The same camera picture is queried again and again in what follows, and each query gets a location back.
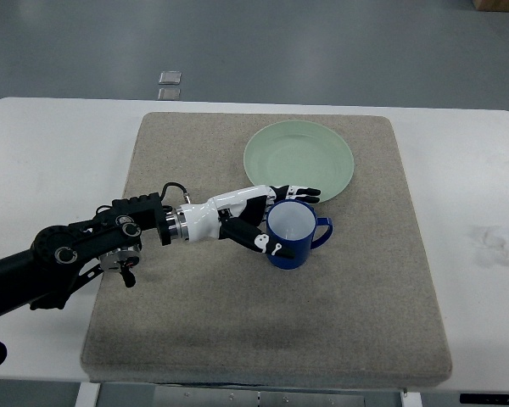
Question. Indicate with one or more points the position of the upper floor socket plate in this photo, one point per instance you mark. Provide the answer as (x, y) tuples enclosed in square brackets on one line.
[(170, 77)]

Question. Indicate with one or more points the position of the light green plate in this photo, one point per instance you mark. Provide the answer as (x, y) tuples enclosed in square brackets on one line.
[(301, 153)]

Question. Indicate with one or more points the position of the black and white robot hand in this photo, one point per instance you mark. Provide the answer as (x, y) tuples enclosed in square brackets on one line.
[(238, 215)]

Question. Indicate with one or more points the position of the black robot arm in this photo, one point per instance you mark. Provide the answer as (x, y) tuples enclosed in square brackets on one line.
[(62, 259)]

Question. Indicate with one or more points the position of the black control panel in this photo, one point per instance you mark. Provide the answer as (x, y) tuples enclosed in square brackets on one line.
[(484, 398)]

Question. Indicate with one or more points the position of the cardboard box corner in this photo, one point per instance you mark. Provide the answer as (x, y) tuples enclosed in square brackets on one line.
[(492, 5)]

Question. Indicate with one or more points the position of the blue enamel mug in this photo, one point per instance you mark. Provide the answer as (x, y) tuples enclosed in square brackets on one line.
[(296, 227)]

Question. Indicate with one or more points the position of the beige felt mat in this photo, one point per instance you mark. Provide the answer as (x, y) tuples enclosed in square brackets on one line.
[(361, 312)]

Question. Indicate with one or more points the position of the metal table frame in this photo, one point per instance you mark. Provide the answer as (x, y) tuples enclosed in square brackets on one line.
[(89, 393)]

